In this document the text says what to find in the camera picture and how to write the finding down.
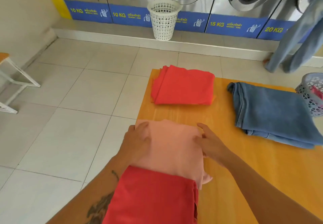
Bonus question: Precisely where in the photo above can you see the person's left hand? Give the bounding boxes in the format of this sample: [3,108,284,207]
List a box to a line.
[117,122,152,166]

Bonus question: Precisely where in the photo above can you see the person's right hand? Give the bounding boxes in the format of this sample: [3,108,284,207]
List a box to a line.
[193,123,233,168]

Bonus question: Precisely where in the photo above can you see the pink cloth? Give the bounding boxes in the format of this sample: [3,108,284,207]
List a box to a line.
[312,85,323,100]
[131,119,213,189]

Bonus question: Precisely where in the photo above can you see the person's right forearm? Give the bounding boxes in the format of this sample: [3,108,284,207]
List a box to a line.
[219,151,323,224]

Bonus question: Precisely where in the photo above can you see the person's left forearm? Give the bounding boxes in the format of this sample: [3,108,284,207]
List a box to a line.
[46,153,138,224]

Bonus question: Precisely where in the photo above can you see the red folded cloth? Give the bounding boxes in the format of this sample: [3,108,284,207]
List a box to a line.
[151,65,216,106]
[102,165,200,224]

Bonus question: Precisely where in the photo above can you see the folded blue jeans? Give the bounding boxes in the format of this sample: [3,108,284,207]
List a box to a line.
[227,82,323,150]

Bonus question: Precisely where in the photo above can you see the white plastic laundry basket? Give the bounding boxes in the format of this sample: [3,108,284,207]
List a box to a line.
[147,0,182,41]

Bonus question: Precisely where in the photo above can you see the grey plastic laundry basket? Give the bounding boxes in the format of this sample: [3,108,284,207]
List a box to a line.
[295,73,323,118]

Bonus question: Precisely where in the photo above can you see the steel front-load washing machine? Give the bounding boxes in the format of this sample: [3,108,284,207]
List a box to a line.
[257,0,323,41]
[52,0,113,24]
[153,0,220,33]
[205,0,295,39]
[101,0,153,28]

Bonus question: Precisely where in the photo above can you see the white-framed wooden bench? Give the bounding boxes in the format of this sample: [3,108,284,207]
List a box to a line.
[0,52,41,114]

